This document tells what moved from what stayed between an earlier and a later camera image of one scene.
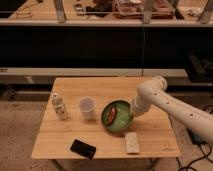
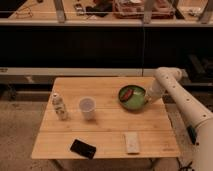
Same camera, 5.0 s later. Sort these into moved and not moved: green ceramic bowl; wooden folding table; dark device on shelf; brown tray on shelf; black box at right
Moved: green ceramic bowl
Not moved: dark device on shelf; wooden folding table; black box at right; brown tray on shelf
